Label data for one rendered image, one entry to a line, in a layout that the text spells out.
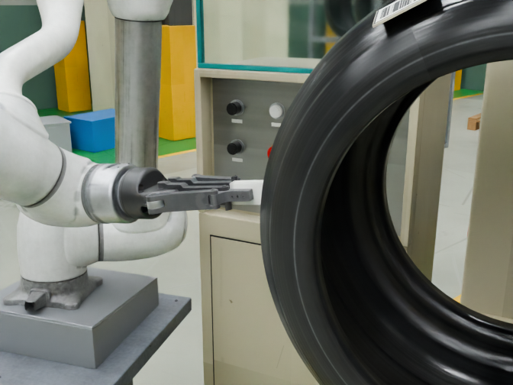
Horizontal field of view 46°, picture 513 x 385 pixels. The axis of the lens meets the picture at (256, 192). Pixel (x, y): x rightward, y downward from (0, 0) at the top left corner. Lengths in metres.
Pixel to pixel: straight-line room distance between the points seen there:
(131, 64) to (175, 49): 5.16
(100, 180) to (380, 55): 0.47
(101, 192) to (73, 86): 7.82
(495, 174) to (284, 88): 0.64
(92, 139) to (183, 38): 1.42
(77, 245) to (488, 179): 0.91
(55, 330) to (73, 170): 0.60
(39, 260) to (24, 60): 0.60
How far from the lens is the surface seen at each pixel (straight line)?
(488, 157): 0.96
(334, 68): 0.61
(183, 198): 0.79
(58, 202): 0.91
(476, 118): 7.54
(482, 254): 1.01
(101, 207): 0.89
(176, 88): 6.54
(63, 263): 1.47
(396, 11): 0.58
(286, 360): 1.64
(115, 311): 1.46
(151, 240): 1.47
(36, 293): 1.49
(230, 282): 1.61
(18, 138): 0.84
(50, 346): 1.47
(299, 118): 0.63
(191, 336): 2.79
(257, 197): 0.78
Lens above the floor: 1.42
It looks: 17 degrees down
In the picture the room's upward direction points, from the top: straight up
